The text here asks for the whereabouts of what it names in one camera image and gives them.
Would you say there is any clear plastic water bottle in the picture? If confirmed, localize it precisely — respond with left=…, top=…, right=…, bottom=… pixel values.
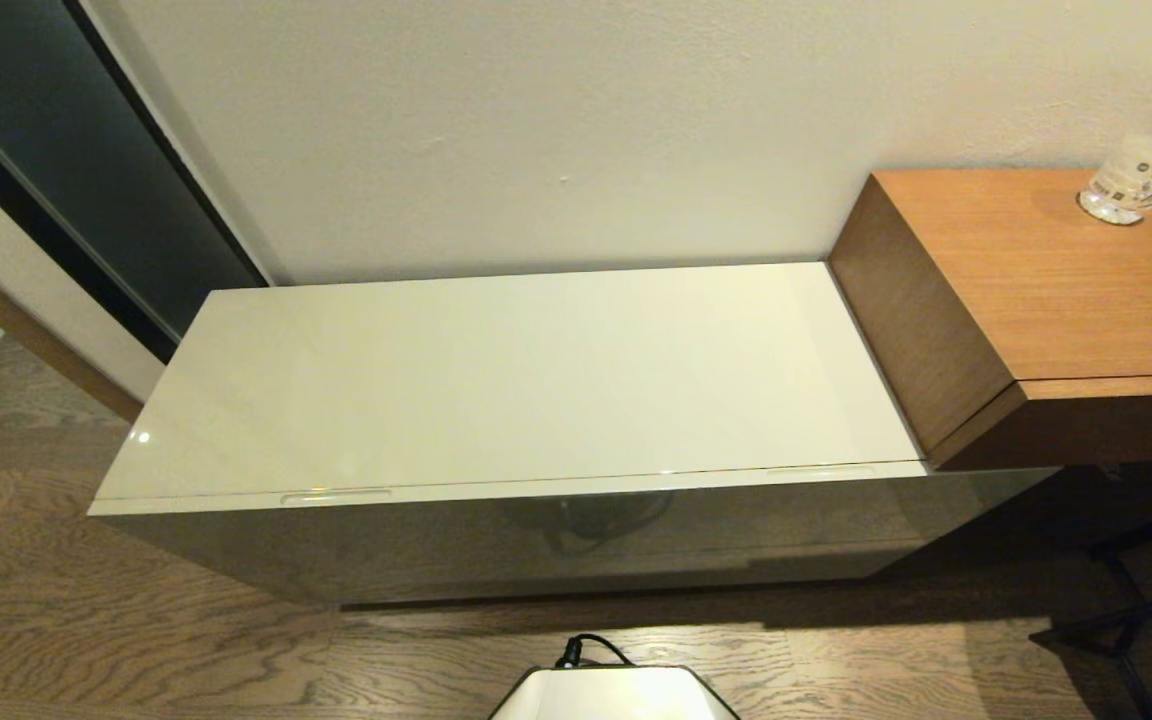
left=1078, top=55, right=1152, bottom=226

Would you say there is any brown wooden desk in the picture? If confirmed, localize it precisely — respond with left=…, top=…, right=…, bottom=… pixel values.
left=826, top=168, right=1152, bottom=471

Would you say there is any dark glass door panel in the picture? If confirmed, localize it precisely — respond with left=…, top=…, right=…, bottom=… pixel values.
left=0, top=0, right=269, bottom=363

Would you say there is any black base plug cable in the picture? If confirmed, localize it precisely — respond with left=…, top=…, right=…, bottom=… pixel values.
left=556, top=634, right=634, bottom=669

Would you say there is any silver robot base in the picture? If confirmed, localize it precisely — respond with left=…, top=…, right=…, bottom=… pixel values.
left=489, top=665, right=740, bottom=720

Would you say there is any wooden wall trim strip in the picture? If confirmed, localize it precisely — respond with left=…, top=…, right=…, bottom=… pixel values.
left=0, top=235, right=144, bottom=423

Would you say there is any white glossy low cabinet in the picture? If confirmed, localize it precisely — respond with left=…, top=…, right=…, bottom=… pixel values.
left=88, top=262, right=1059, bottom=607

